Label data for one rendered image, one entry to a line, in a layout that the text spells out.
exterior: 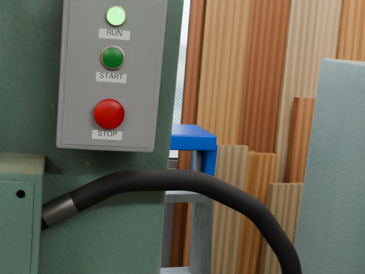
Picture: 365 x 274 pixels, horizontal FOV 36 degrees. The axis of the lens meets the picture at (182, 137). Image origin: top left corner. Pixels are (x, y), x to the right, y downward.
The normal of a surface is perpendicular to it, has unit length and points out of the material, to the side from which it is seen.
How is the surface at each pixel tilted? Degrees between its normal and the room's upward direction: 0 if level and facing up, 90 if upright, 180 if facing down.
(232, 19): 87
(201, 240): 82
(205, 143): 90
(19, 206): 90
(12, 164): 0
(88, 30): 90
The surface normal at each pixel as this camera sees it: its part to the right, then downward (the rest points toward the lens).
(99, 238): 0.20, 0.22
